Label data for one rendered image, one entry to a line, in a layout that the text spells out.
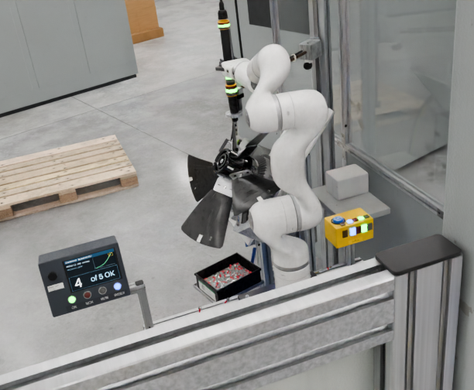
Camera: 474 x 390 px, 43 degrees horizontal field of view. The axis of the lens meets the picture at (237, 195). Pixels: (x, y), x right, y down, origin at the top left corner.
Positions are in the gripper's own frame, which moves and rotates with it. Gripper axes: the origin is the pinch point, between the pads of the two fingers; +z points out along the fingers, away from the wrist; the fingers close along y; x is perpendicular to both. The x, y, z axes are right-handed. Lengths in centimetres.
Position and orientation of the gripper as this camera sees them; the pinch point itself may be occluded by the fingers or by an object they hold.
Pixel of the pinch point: (228, 62)
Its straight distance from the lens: 230.4
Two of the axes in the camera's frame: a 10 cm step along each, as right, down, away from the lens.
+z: -3.3, -4.0, 8.5
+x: -1.1, -8.8, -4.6
